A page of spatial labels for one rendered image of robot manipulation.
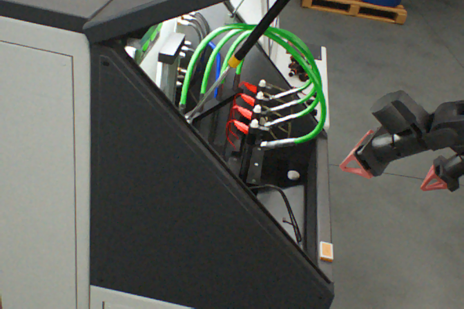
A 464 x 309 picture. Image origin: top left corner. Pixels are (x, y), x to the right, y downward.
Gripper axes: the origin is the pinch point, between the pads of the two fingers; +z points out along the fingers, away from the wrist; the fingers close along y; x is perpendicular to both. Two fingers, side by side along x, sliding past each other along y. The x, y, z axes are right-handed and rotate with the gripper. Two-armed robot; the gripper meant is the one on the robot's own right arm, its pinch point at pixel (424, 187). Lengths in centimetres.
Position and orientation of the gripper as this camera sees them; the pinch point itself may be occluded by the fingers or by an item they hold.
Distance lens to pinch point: 156.6
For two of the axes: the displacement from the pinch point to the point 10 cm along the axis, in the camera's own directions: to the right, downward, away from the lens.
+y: -3.0, 4.9, -8.2
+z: -5.7, 6.0, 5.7
